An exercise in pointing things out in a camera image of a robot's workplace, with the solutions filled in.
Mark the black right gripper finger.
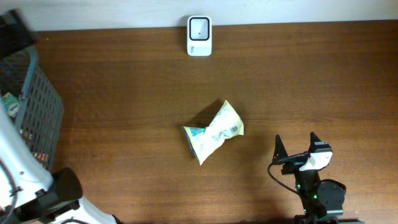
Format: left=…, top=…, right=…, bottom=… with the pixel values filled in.
left=272, top=134, right=288, bottom=164
left=309, top=132, right=322, bottom=152

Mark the cream yellow snack bag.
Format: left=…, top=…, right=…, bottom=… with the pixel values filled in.
left=182, top=100, right=245, bottom=165

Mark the teal small drink carton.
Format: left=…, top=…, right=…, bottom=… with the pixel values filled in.
left=1, top=92, right=20, bottom=118

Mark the green orange juice carton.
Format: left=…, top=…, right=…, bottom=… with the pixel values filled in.
left=19, top=128, right=49, bottom=166

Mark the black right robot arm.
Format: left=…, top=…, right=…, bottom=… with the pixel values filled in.
left=267, top=132, right=361, bottom=224

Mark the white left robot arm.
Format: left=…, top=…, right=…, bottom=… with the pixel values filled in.
left=1, top=9, right=118, bottom=223

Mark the white barcode scanner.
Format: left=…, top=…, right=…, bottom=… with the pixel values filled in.
left=187, top=16, right=213, bottom=57

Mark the dark grey plastic basket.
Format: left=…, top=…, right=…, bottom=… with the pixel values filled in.
left=1, top=46, right=65, bottom=171

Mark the black camera cable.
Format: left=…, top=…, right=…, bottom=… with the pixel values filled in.
left=267, top=154, right=301, bottom=196

